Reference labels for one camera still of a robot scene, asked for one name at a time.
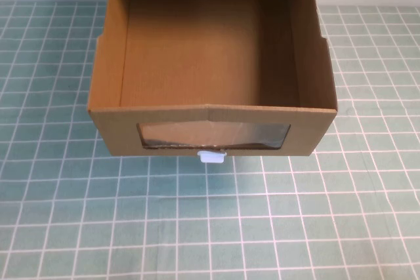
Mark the green white checked tablecloth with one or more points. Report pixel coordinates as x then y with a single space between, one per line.
197 221

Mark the cardboard drawer with window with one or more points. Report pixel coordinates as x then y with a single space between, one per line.
210 63

